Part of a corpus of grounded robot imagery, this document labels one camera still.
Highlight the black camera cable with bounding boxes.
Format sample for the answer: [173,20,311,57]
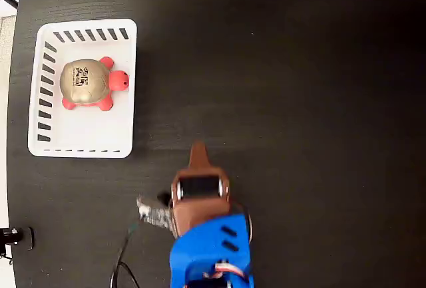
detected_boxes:
[109,221,140,288]

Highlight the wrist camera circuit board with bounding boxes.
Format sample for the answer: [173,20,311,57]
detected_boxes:
[135,191,174,232]

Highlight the red turtle toy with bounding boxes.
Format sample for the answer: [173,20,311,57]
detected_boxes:
[59,56,130,112]

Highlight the black table clamp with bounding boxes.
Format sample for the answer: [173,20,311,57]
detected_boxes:
[0,226,35,251]

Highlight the thin servo wire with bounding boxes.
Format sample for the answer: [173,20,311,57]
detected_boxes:
[231,201,254,246]

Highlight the white plastic basket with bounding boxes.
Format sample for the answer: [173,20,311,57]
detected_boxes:
[27,18,138,160]

